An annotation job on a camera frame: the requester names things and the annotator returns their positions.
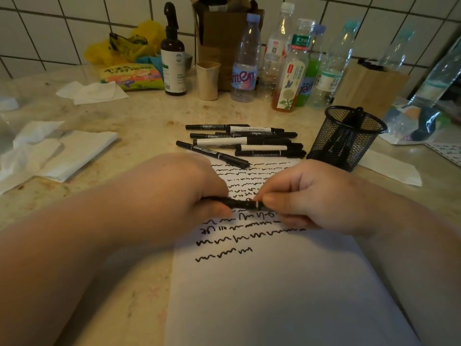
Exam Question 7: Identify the person's right hand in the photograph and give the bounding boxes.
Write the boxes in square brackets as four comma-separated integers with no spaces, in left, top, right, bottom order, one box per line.
[254,159,382,238]

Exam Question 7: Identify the person's left hand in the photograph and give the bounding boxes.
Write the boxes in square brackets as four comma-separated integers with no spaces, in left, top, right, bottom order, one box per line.
[108,153,234,246]

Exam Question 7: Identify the black mesh pen holder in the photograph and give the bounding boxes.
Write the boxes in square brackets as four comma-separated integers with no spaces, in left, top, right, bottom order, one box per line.
[306,105,388,173]

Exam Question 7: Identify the pile of black pens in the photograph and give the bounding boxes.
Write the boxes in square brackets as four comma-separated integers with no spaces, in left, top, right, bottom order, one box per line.
[175,123,307,169]

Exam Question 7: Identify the white paper sheet fine scribbles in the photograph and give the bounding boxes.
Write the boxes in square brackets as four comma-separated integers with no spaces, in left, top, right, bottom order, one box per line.
[164,156,422,346]

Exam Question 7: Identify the person's left forearm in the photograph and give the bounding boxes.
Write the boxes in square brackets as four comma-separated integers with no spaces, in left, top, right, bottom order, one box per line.
[0,190,127,346]

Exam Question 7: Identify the person's right forearm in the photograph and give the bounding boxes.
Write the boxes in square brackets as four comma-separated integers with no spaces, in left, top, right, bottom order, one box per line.
[354,183,461,346]

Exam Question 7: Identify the small white paper piece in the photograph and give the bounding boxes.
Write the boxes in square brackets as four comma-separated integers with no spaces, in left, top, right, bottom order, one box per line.
[358,149,423,187]

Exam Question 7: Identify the folded white napkin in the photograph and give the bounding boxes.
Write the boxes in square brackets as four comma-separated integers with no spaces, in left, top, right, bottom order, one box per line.
[37,130,120,183]

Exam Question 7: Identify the clear plastic bag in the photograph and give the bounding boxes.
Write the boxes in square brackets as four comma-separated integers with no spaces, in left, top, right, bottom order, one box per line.
[380,100,453,145]

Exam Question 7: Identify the orange tea bottle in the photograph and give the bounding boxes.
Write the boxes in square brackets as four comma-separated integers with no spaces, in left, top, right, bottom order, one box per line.
[271,18,317,113]

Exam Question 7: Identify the small cardboard box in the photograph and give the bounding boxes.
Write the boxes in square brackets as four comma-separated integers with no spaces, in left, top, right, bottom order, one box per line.
[333,59,411,119]

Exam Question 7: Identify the water bottle teal cap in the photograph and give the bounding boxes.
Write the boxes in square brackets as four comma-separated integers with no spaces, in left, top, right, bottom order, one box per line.
[309,19,361,109]
[409,36,461,109]
[380,28,415,71]

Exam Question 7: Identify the beige cup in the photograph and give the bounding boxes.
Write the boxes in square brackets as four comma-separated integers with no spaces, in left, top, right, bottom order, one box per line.
[195,61,221,101]

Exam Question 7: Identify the flat white tissue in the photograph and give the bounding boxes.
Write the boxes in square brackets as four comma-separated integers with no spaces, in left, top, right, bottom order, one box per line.
[56,81,130,106]

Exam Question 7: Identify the colourful snack packet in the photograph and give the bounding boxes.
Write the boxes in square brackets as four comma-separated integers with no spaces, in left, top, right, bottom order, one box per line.
[100,63,165,91]

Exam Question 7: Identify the brown spray bottle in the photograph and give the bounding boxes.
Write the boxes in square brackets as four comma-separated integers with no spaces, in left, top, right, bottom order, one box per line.
[160,1,188,97]

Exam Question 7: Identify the green soda bottle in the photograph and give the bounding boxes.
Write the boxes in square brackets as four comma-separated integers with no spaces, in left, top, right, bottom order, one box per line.
[295,24,327,107]

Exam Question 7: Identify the zigzag scribbled paper sheet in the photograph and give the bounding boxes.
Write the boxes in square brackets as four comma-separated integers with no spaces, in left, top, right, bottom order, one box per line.
[425,142,461,167]

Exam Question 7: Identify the crumpled white tissue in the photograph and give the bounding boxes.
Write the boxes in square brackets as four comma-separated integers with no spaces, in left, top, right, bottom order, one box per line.
[0,120,65,195]

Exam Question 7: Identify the clear bottle purple cap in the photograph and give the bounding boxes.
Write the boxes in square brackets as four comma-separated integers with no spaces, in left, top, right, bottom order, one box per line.
[230,13,262,103]

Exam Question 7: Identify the yellow plastic bag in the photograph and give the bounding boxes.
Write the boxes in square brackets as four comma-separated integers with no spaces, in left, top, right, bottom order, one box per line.
[84,19,167,65]

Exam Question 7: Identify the clear bottle white cap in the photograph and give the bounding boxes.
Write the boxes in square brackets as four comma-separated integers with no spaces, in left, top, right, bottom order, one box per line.
[257,1,295,99]

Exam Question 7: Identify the open cardboard box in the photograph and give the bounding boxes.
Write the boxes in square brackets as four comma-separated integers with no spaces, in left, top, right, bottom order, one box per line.
[189,0,266,91]

